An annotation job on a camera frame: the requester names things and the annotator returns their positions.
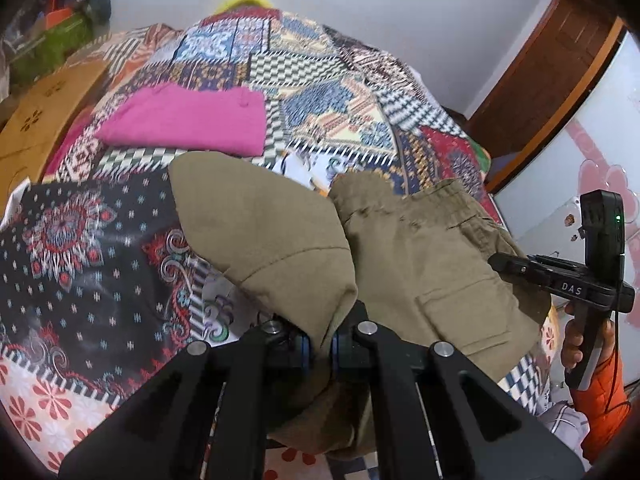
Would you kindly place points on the khaki pants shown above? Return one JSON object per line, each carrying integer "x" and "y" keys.
{"x": 425, "y": 250}

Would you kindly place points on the white wardrobe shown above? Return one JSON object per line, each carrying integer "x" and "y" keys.
{"x": 550, "y": 185}

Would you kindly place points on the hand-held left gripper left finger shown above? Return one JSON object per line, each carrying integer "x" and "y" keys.
{"x": 300, "y": 353}

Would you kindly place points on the wooden headboard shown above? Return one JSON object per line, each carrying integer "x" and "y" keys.
{"x": 40, "y": 110}

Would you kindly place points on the pale patterned bedsheet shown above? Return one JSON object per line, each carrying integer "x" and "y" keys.
{"x": 565, "y": 420}

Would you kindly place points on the brown wooden door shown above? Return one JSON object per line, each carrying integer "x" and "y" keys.
{"x": 540, "y": 80}

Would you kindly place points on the green box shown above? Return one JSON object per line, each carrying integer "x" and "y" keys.
{"x": 50, "y": 47}

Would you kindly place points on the person's right forearm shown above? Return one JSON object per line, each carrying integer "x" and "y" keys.
{"x": 600, "y": 420}

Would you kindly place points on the yellow pillow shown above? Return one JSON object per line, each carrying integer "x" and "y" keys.
{"x": 245, "y": 1}

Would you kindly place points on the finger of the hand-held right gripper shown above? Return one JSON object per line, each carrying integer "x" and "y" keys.
{"x": 510, "y": 265}

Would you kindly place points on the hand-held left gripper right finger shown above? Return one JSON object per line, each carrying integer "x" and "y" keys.
{"x": 336, "y": 352}

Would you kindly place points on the folded pink cloth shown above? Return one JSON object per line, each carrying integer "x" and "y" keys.
{"x": 190, "y": 120}

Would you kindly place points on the person's right hand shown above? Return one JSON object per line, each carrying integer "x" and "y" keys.
{"x": 569, "y": 340}

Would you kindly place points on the patchwork printed blanket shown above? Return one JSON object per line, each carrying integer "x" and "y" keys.
{"x": 100, "y": 260}

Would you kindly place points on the colourful fleece blanket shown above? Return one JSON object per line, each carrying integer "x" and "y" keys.
{"x": 481, "y": 157}

